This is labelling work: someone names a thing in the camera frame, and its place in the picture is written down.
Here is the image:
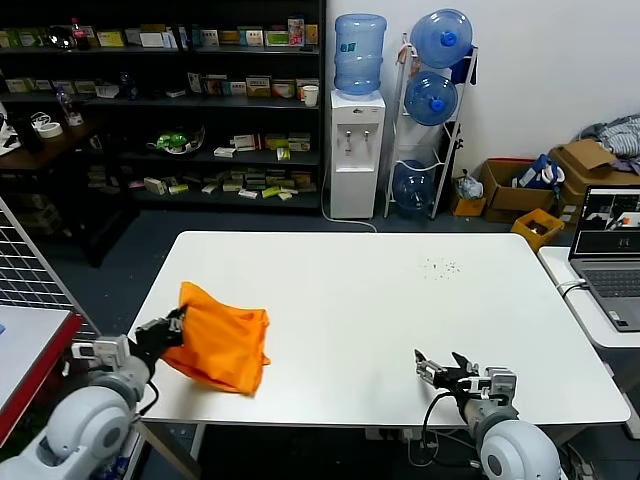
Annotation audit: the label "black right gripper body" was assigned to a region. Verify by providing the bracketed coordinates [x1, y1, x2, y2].
[435, 368, 490, 402]

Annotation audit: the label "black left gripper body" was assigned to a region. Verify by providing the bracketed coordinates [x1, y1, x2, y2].
[134, 317, 182, 359]

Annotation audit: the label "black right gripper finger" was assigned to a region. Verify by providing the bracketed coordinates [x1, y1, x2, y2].
[413, 348, 447, 384]
[451, 351, 482, 377]

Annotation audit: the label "orange t-shirt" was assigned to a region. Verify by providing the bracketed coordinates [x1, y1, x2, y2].
[160, 281, 272, 397]

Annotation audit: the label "pile of grey clothes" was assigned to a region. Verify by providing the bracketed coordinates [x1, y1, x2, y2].
[577, 114, 640, 176]

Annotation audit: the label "white power strip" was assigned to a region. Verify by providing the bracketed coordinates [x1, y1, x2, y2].
[364, 428, 416, 441]

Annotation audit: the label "small dark crumbs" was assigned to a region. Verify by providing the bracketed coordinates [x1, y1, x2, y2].
[424, 257, 461, 281]

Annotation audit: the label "white table with red edge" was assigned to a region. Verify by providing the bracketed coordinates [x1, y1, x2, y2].
[0, 304, 104, 480]

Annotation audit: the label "small white side table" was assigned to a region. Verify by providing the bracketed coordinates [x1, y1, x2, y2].
[537, 245, 640, 350]

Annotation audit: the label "yellow plastic bin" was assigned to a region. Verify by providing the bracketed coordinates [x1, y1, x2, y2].
[510, 208, 565, 253]

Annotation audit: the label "small yellow cardboard box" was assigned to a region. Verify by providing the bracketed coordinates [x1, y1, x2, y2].
[452, 195, 487, 217]

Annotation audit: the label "grey laptop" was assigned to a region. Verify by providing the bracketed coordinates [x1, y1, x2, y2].
[568, 185, 640, 333]

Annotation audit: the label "open brown cardboard box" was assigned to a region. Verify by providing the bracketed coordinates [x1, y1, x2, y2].
[479, 158, 556, 224]

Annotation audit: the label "green and white bag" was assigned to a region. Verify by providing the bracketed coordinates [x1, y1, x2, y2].
[146, 127, 206, 159]

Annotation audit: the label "grey plastic bag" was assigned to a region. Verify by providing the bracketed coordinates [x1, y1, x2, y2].
[455, 169, 485, 200]

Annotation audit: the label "blue water jug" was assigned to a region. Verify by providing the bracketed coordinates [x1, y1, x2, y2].
[409, 7, 474, 70]
[391, 159, 436, 216]
[403, 70, 459, 127]

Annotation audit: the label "dark wooden desk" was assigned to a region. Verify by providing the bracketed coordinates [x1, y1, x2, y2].
[0, 117, 126, 269]

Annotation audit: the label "black shelf unit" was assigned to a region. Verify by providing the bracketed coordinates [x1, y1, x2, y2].
[0, 0, 327, 217]

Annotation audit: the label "white water dispenser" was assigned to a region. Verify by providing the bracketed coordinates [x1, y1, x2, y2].
[328, 89, 387, 220]

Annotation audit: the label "black cup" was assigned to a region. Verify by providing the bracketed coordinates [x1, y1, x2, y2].
[12, 117, 44, 154]

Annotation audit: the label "clear plastic water bottle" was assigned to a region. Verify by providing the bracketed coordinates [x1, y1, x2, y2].
[54, 87, 74, 121]

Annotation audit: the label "large brown cardboard box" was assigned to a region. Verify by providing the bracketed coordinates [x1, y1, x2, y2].
[548, 139, 640, 221]

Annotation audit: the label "yellow white medicine box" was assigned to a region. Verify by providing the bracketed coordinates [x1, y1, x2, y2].
[245, 75, 273, 98]

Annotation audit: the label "white metal jug rack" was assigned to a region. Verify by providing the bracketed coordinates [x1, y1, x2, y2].
[383, 32, 479, 221]

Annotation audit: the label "cola bottle red cap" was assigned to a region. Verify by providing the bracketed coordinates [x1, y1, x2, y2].
[71, 18, 92, 52]

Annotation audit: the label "shiny glass bowl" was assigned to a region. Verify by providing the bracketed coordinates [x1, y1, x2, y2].
[47, 27, 79, 51]

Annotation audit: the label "upright blue water bottle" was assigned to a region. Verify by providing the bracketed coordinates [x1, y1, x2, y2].
[333, 13, 389, 98]

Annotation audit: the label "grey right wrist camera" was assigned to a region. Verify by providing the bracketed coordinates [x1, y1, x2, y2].
[463, 367, 519, 401]

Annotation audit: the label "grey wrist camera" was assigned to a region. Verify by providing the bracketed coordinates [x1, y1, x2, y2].
[70, 335, 133, 372]
[463, 367, 519, 401]

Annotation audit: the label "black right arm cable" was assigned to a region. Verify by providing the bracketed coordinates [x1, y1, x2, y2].
[421, 392, 465, 452]

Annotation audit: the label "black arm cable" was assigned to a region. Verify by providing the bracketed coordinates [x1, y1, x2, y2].
[421, 392, 465, 452]
[133, 381, 161, 420]

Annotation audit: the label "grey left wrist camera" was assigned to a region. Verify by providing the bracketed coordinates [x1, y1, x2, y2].
[70, 335, 133, 372]

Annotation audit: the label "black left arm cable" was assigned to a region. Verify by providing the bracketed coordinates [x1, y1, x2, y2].
[133, 381, 161, 420]

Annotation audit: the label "white power cord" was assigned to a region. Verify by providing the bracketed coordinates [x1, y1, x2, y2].
[405, 432, 442, 469]

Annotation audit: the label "white wire grid panel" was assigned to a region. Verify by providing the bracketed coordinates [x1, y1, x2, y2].
[0, 197, 104, 339]

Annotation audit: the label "white dispenser hose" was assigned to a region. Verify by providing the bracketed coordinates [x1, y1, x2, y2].
[319, 169, 379, 234]

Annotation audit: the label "blue bag with white handles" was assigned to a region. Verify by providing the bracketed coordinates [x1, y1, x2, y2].
[514, 153, 566, 191]

